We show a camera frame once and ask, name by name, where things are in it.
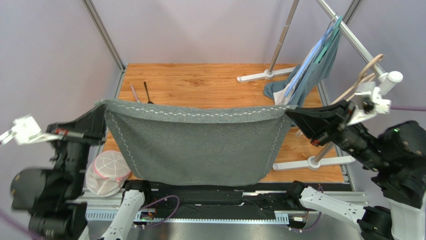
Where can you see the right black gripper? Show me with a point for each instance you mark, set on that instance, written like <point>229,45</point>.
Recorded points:
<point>335,123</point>

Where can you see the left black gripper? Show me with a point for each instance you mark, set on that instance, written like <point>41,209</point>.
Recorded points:
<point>90,126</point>

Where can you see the grey stitched cloth napkin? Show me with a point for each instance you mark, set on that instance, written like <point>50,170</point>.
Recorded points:
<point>187,146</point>

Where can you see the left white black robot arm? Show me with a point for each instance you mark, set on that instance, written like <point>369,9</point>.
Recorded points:
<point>49,195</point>

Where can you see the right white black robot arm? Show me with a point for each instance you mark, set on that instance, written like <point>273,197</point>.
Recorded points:
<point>398,156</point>

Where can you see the teal hanging garment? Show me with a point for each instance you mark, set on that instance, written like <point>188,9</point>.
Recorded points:
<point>316,67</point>

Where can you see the white mesh laundry bag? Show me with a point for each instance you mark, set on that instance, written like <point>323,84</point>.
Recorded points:
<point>106,175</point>

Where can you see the black spoon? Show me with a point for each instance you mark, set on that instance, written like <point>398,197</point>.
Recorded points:
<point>147,93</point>

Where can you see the wooden clothes hanger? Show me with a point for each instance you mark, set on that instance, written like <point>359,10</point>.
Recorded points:
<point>364,77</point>

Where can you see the blue clothes hanger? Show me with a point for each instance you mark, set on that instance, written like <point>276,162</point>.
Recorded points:
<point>315,55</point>

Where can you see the metal clothes rack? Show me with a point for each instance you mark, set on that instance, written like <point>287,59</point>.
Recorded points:
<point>270,73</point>

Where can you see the pink handled knife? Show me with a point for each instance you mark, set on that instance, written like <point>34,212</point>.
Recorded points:
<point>134,93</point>

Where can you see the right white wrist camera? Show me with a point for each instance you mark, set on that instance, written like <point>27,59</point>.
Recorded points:
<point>368,103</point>

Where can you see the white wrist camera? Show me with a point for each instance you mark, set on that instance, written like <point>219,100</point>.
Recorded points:
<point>368,103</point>
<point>24,131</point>

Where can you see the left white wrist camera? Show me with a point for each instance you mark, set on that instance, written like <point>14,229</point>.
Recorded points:
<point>24,131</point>

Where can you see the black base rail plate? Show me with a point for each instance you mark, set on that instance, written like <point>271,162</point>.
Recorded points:
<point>202,202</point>

